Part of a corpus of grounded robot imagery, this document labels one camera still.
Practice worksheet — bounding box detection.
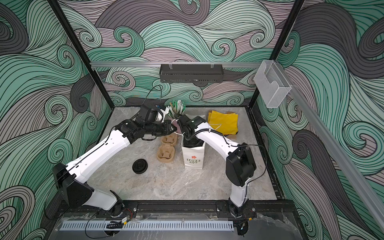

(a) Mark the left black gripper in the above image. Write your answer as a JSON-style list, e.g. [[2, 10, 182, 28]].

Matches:
[[145, 120, 178, 137]]

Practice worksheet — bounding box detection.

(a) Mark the white paper takeout bag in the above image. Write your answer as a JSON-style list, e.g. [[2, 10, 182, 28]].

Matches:
[[182, 136, 206, 170]]

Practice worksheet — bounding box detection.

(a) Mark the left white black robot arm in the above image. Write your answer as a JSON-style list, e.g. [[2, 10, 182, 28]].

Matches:
[[53, 105, 177, 216]]

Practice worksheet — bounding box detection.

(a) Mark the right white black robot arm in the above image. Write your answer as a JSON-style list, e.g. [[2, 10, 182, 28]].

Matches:
[[177, 115, 267, 218]]

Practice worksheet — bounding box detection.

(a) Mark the brown pulp cup carrier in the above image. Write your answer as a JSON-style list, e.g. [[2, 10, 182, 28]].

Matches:
[[156, 133, 178, 163]]

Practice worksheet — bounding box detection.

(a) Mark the yellow napkin stack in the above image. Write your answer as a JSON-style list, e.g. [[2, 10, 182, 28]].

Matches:
[[208, 111, 239, 135]]

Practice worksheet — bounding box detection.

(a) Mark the stack of black cup lids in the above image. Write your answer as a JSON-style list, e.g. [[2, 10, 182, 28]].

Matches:
[[132, 159, 149, 175]]

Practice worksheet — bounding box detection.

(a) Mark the black wall-mounted tray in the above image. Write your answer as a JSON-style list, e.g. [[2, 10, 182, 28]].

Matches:
[[159, 65, 224, 83]]

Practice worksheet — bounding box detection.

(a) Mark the aluminium rail back wall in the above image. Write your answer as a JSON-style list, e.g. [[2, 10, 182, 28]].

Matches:
[[90, 61, 261, 69]]

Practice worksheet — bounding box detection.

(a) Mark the aluminium rail wall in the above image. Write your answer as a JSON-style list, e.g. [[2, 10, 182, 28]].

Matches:
[[274, 62, 384, 230], [90, 61, 261, 69]]

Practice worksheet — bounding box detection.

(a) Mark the clear acrylic wall holder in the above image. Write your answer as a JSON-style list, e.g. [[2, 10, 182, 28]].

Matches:
[[254, 60, 292, 109]]

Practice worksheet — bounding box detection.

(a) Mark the white slotted cable duct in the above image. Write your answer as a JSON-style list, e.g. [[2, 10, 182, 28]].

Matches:
[[59, 220, 235, 231]]

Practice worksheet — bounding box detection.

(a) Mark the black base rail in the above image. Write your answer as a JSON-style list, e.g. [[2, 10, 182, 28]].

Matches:
[[56, 199, 298, 220]]

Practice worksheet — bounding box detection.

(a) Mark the aluminium rail right wall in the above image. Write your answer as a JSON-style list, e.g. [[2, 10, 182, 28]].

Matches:
[[274, 62, 384, 230]]

